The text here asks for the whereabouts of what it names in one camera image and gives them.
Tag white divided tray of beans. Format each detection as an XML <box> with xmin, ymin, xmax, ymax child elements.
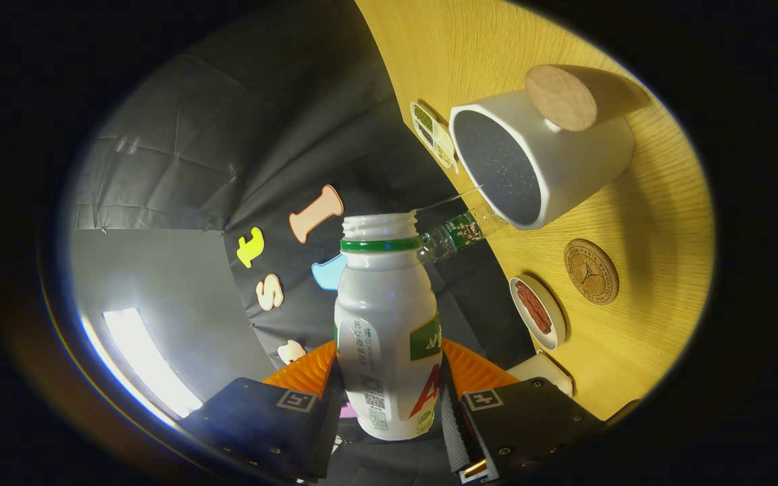
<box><xmin>410</xmin><ymin>101</ymin><xmax>457</xmax><ymax>169</ymax></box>

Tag white juice bottle green ring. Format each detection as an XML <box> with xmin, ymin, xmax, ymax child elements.
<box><xmin>334</xmin><ymin>213</ymin><xmax>444</xmax><ymax>441</ymax></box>

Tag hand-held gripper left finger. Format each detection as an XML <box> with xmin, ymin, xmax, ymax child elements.
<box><xmin>180</xmin><ymin>341</ymin><xmax>342</xmax><ymax>483</ymax></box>

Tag white round plate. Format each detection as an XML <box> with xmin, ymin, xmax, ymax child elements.
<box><xmin>509</xmin><ymin>273</ymin><xmax>567</xmax><ymax>352</ymax></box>

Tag clear water bottle green label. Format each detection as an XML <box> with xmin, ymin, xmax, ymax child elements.
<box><xmin>418</xmin><ymin>206</ymin><xmax>508</xmax><ymax>264</ymax></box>

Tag round cork coaster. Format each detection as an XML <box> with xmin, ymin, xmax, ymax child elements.
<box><xmin>563</xmin><ymin>238</ymin><xmax>620</xmax><ymax>306</ymax></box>

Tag black backdrop cloth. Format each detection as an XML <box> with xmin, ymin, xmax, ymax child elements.
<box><xmin>75</xmin><ymin>0</ymin><xmax>538</xmax><ymax>486</ymax></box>

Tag red meat slice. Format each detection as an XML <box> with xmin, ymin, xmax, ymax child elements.
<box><xmin>521</xmin><ymin>280</ymin><xmax>553</xmax><ymax>333</ymax></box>
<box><xmin>516</xmin><ymin>283</ymin><xmax>546</xmax><ymax>336</ymax></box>

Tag white cup cork knob handle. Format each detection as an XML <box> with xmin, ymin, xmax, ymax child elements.
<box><xmin>448</xmin><ymin>64</ymin><xmax>651</xmax><ymax>232</ymax></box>

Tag wooden table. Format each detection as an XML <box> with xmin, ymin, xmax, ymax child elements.
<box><xmin>355</xmin><ymin>0</ymin><xmax>715</xmax><ymax>421</ymax></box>

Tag white toaster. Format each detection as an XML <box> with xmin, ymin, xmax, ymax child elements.
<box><xmin>507</xmin><ymin>351</ymin><xmax>573</xmax><ymax>398</ymax></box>

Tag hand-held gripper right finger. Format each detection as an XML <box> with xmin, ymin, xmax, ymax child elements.
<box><xmin>438</xmin><ymin>337</ymin><xmax>606</xmax><ymax>483</ymax></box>

